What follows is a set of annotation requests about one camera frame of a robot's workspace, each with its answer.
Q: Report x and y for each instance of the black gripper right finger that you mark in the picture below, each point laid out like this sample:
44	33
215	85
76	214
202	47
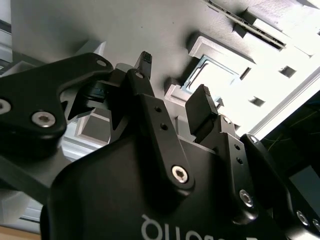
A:
200	112

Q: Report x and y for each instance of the silver CPU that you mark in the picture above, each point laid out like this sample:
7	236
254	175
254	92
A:
212	75

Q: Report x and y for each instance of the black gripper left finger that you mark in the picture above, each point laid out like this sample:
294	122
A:
30	100

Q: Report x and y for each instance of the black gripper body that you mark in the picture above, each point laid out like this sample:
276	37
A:
112	200

